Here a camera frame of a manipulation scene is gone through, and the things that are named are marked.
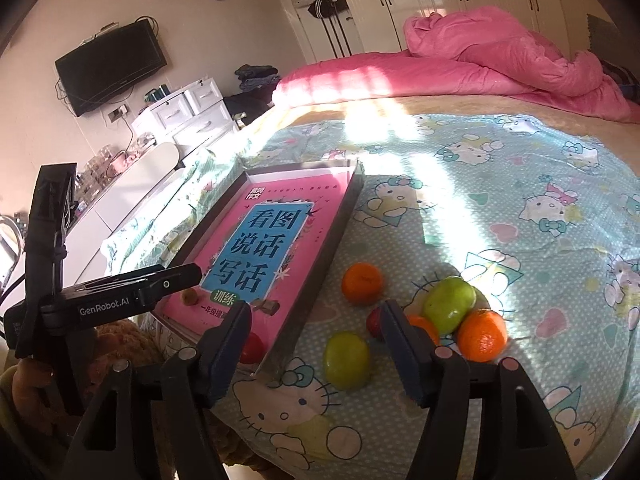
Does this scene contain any person's left hand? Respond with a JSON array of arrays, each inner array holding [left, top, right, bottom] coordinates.
[[0, 318, 166, 461]]

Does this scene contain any Hello Kitty blue blanket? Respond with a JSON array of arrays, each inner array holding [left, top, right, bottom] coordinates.
[[102, 115, 639, 479]]

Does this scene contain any green apple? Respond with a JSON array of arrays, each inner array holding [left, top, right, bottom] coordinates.
[[323, 332, 372, 391], [421, 276, 476, 336]]

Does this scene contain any white drawer cabinet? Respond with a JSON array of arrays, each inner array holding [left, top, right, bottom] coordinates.
[[131, 78, 238, 158]]

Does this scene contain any shallow dark cardboard tray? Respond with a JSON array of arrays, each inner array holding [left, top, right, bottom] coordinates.
[[152, 158, 366, 377]]

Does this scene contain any green apple in pile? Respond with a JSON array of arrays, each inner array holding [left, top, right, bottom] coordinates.
[[421, 276, 476, 336]]

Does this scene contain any white low counter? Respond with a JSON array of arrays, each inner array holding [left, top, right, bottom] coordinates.
[[63, 143, 182, 287]]

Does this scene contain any pink bed sheet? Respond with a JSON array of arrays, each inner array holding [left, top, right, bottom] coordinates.
[[272, 51, 532, 107]]

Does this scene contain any pink Chinese workbook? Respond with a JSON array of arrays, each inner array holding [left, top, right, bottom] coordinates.
[[160, 168, 356, 356]]

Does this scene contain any small brown fruit in tray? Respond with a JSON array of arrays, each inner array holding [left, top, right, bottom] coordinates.
[[180, 287, 198, 307]]

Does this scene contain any pink crumpled duvet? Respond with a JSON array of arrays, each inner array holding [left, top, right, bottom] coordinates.
[[404, 6, 639, 122]]

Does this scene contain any pile of dark clothes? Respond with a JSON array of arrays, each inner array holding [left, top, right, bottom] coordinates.
[[224, 64, 281, 125]]

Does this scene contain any black wall television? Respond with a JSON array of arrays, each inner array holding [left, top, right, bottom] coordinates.
[[54, 18, 167, 117]]

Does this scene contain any red cherry tomato left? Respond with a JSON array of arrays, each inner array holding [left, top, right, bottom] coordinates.
[[366, 307, 384, 341]]

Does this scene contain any orange mandarin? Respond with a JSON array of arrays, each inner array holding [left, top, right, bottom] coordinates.
[[456, 309, 509, 363], [407, 314, 440, 347], [341, 262, 384, 307]]

